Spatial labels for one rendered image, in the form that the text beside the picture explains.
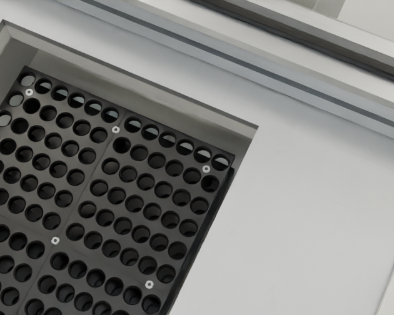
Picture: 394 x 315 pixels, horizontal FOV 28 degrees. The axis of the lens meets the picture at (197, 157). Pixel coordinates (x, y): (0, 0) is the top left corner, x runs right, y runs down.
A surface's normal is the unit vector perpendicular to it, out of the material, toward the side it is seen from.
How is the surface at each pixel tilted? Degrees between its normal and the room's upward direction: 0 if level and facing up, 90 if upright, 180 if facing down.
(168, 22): 90
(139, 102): 0
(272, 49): 0
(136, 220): 0
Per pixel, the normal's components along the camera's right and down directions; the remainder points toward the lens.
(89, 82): -0.02, -0.35
